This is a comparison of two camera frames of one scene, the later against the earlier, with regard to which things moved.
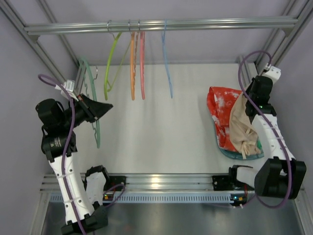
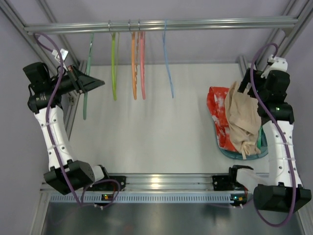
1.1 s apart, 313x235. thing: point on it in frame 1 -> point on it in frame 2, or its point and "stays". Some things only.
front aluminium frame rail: (152, 182) stays
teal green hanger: (97, 95) -> (89, 57)
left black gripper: (87, 108) -> (76, 82)
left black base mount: (114, 180) stays
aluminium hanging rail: (255, 23) stays
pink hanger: (142, 62) stays
